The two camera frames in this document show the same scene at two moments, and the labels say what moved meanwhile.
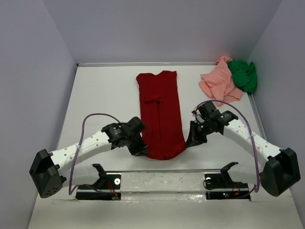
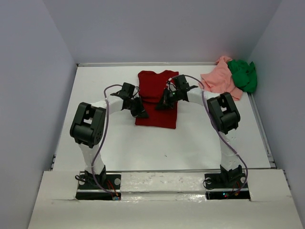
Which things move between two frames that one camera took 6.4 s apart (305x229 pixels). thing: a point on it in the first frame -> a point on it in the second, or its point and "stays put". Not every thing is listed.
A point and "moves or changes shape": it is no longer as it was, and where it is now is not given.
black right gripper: [194, 139] -> [165, 103]
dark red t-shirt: [164, 134] moves or changes shape
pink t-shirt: [218, 84] stays put
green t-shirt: [244, 75] stays put
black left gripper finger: [141, 149] -> [143, 114]
